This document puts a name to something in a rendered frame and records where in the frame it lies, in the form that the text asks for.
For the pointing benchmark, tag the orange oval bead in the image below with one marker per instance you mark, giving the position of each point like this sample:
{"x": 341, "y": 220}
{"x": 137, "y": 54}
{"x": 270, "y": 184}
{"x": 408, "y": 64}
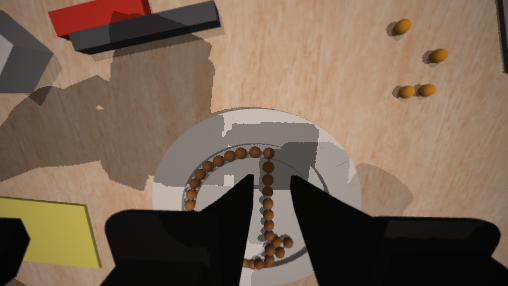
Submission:
{"x": 401, "y": 27}
{"x": 438, "y": 55}
{"x": 426, "y": 90}
{"x": 406, "y": 92}

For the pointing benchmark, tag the yellow flat bar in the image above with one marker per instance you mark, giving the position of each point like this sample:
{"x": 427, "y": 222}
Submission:
{"x": 60, "y": 232}

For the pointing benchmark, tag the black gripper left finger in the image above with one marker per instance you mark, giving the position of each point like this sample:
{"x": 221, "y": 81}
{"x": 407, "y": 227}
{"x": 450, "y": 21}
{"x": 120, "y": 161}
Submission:
{"x": 216, "y": 235}

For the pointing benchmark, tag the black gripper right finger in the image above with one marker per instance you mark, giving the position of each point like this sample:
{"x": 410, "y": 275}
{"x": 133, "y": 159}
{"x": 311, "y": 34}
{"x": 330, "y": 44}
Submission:
{"x": 350, "y": 248}

